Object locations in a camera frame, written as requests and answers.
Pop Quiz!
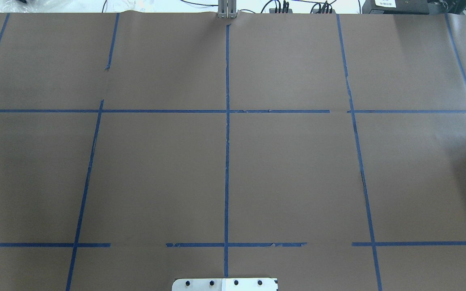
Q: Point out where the black computer box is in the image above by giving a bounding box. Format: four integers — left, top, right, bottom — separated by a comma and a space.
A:
361, 0, 429, 15

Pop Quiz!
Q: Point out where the crumpled clear plastic wrap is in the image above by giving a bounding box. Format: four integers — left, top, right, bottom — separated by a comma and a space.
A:
0, 0, 72, 13

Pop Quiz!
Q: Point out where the aluminium frame post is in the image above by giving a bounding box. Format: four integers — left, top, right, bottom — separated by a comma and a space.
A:
218, 0, 238, 19

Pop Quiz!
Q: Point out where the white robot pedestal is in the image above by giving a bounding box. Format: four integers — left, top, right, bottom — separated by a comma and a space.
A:
172, 278, 279, 291

